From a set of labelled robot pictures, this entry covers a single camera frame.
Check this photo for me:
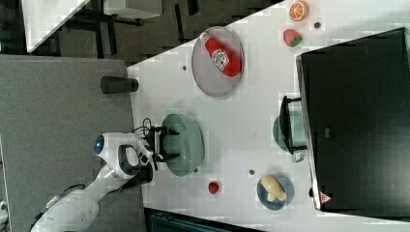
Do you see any grey side table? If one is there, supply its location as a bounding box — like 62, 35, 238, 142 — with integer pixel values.
1, 55, 134, 232

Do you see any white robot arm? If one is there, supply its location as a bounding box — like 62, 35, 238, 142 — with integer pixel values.
30, 127, 177, 232

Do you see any green plastic strainer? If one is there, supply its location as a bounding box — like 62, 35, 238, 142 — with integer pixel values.
161, 113, 205, 177

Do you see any blue plate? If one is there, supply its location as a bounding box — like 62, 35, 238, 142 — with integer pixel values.
256, 174, 294, 211

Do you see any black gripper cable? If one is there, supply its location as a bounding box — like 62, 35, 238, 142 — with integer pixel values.
130, 117, 153, 136

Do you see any green plastic mug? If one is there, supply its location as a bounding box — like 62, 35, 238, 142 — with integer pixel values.
273, 111, 307, 162

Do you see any grey round plate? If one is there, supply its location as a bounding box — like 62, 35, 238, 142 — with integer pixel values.
191, 26, 245, 97

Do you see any strawberry toy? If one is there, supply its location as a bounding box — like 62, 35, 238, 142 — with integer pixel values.
282, 29, 303, 47

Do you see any orange slice toy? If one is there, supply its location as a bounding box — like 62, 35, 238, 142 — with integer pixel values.
289, 0, 309, 21

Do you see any red ketchup bottle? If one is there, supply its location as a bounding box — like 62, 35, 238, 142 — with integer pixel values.
200, 32, 242, 77

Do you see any white table background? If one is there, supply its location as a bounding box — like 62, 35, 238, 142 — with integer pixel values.
21, 0, 91, 53

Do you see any black cylinder post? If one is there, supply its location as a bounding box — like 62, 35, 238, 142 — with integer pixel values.
101, 76, 139, 94

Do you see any small red fruit toy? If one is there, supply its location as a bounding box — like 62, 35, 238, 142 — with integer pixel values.
208, 182, 220, 194

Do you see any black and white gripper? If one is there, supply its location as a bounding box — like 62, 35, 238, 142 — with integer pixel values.
141, 126, 180, 170

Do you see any black toaster oven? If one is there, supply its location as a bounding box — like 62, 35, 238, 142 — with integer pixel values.
279, 28, 410, 221

